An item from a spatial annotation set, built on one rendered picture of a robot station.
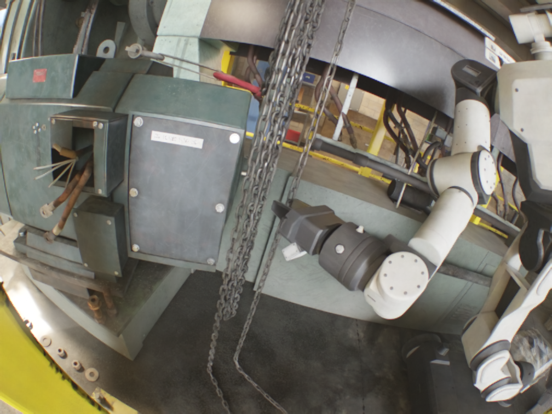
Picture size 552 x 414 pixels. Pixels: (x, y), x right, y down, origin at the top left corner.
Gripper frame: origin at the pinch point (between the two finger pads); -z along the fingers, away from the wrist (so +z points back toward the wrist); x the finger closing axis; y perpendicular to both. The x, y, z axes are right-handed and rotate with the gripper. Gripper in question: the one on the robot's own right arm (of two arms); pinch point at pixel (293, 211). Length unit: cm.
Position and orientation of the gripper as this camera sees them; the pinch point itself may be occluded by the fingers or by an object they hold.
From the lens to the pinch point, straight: 44.1
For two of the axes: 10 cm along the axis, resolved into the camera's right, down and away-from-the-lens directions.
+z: 6.0, 4.9, -6.3
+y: 2.7, -8.7, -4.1
